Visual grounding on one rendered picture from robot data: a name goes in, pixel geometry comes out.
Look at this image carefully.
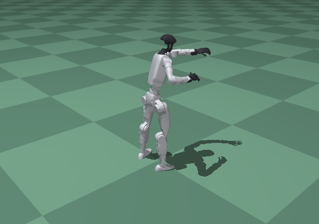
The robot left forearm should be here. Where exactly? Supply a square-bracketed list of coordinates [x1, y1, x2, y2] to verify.
[172, 49, 195, 56]

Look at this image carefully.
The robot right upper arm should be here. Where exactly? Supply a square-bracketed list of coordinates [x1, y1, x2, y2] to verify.
[162, 57, 176, 85]

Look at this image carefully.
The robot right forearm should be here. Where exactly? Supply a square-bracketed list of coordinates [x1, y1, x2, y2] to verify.
[172, 76, 191, 85]

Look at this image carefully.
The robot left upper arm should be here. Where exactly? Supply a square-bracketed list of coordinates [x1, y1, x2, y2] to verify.
[167, 51, 177, 58]

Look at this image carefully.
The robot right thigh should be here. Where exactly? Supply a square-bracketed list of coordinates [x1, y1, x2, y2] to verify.
[154, 100, 170, 141]

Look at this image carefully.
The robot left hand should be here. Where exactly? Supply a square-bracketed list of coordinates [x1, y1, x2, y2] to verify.
[191, 48, 211, 56]

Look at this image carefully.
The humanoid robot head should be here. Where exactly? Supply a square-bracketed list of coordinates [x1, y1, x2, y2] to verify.
[157, 34, 176, 55]

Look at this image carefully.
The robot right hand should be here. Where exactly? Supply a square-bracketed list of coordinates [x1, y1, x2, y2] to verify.
[188, 72, 200, 83]

